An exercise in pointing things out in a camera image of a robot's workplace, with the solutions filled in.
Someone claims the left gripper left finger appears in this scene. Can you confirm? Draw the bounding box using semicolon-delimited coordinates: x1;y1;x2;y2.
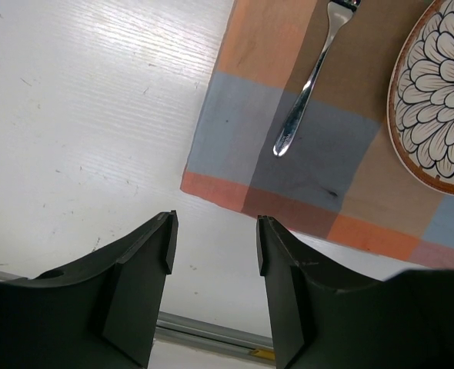
0;211;179;368

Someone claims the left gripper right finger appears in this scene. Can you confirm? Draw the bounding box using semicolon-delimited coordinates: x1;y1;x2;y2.
256;216;454;368

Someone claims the plaid orange blue cloth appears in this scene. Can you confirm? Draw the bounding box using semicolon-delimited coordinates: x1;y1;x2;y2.
181;1;454;268

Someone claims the floral patterned ceramic plate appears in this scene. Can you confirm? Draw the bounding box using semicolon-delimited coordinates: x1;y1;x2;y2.
386;1;454;195

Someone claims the silver fork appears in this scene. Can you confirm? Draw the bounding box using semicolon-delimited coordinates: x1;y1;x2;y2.
272;0;361;158

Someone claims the front aluminium rail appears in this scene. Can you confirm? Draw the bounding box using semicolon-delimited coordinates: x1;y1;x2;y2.
0;254;273;368

